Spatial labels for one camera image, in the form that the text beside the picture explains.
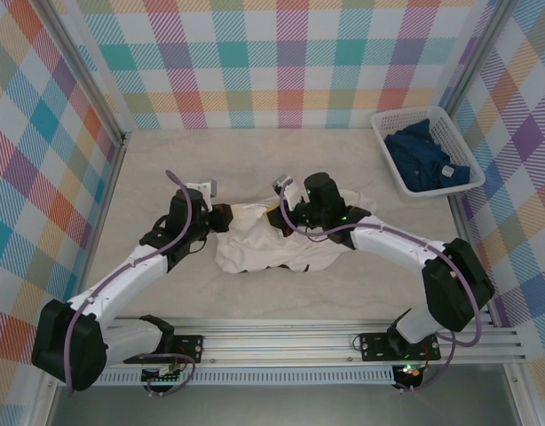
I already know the white t-shirt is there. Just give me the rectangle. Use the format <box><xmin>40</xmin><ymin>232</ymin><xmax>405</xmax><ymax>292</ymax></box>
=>
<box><xmin>214</xmin><ymin>188</ymin><xmax>379</xmax><ymax>275</ymax></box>

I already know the dark blue garment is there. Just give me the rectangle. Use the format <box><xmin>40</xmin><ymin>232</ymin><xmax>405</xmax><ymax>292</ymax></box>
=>
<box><xmin>383</xmin><ymin>118</ymin><xmax>472</xmax><ymax>193</ymax></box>

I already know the white plastic mesh basket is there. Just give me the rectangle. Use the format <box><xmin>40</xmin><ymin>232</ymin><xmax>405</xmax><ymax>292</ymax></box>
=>
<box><xmin>370</xmin><ymin>106</ymin><xmax>486</xmax><ymax>201</ymax></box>

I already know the small electronics board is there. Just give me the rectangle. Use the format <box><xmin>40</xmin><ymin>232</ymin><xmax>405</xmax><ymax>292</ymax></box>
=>
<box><xmin>395</xmin><ymin>362</ymin><xmax>425</xmax><ymax>382</ymax></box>
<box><xmin>141</xmin><ymin>362</ymin><xmax>187</xmax><ymax>385</ymax></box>

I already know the grey metal panel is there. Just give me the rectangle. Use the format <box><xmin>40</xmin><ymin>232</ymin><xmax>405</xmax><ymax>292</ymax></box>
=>
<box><xmin>45</xmin><ymin>383</ymin><xmax>522</xmax><ymax>426</ymax></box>

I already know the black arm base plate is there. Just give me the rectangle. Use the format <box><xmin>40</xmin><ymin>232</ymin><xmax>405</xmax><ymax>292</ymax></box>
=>
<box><xmin>122</xmin><ymin>333</ymin><xmax>206</xmax><ymax>366</ymax></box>
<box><xmin>359</xmin><ymin>331</ymin><xmax>442</xmax><ymax>363</ymax></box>

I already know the long aluminium mounting rail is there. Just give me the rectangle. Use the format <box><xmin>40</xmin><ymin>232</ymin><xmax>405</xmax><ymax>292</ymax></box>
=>
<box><xmin>36</xmin><ymin>317</ymin><xmax>529</xmax><ymax>367</ymax></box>

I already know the white slotted cable duct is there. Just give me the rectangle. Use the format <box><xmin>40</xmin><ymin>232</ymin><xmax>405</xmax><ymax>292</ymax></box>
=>
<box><xmin>59</xmin><ymin>366</ymin><xmax>396</xmax><ymax>386</ymax></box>

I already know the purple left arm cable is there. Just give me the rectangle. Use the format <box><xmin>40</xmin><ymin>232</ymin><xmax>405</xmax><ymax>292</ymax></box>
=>
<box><xmin>66</xmin><ymin>170</ymin><xmax>197</xmax><ymax>398</ymax></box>

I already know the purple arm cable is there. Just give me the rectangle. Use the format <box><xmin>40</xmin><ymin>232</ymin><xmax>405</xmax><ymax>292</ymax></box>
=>
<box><xmin>66</xmin><ymin>170</ymin><xmax>197</xmax><ymax>398</ymax></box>
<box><xmin>279</xmin><ymin>179</ymin><xmax>486</xmax><ymax>394</ymax></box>

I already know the aluminium frame post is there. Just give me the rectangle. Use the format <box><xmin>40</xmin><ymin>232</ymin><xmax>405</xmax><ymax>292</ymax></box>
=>
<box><xmin>35</xmin><ymin>0</ymin><xmax>131</xmax><ymax>147</ymax></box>
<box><xmin>440</xmin><ymin>0</ymin><xmax>522</xmax><ymax>116</ymax></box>

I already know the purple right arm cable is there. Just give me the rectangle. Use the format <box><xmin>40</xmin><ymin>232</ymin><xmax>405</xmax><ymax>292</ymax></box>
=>
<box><xmin>279</xmin><ymin>179</ymin><xmax>486</xmax><ymax>394</ymax></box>

